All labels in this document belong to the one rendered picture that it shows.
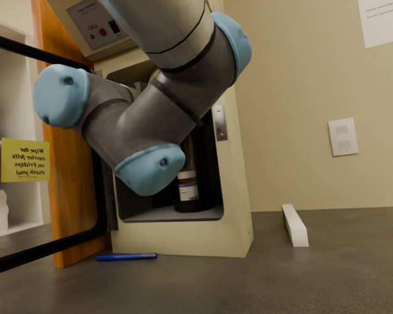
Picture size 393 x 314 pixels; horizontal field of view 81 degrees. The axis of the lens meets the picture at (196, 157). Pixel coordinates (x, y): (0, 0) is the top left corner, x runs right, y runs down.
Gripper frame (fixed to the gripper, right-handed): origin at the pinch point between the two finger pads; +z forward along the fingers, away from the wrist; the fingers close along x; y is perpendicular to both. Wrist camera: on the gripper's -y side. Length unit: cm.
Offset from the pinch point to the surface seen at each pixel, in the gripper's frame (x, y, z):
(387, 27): -55, 24, 34
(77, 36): 16.1, 23.2, -14.9
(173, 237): 1.0, -23.5, -11.0
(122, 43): 6.8, 20.0, -11.5
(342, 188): -37, -23, 32
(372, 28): -52, 25, 35
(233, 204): -13.0, -17.2, -10.6
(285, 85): -24.9, 13.5, 33.9
